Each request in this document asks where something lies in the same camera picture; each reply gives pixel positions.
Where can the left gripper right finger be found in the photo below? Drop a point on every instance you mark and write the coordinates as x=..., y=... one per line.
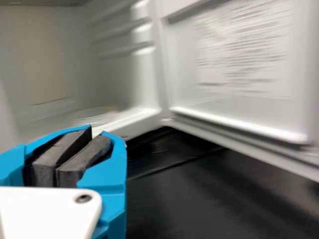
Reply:
x=109, y=179

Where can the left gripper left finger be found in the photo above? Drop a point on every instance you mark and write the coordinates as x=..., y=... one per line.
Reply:
x=15, y=166

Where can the incubator door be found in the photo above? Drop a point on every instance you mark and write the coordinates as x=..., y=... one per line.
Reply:
x=236, y=62

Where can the white incubator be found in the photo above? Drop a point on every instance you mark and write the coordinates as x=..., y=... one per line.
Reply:
x=49, y=62

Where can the black platform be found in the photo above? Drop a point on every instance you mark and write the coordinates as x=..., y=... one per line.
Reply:
x=224, y=199
x=154, y=154

